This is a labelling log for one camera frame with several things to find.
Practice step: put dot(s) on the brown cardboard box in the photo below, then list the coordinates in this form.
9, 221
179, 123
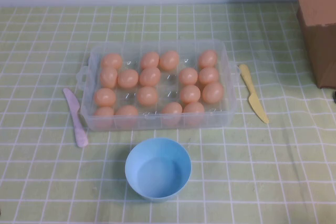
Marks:
320, 37

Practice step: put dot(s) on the light blue plastic bowl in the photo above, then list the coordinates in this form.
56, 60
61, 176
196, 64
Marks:
157, 176

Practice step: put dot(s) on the pink plastic knife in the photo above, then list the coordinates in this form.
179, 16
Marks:
76, 119

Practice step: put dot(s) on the clear plastic egg box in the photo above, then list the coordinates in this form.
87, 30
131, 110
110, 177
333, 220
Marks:
131, 47

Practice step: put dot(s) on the green checked tablecloth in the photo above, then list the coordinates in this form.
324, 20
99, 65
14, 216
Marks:
262, 169

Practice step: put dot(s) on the yellow plastic knife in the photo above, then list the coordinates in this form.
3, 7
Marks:
249, 85

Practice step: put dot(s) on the brown egg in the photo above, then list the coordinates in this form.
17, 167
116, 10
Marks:
149, 76
104, 96
127, 79
111, 60
207, 58
188, 76
172, 111
190, 94
104, 115
208, 75
108, 77
149, 60
169, 60
212, 92
194, 111
126, 113
147, 95

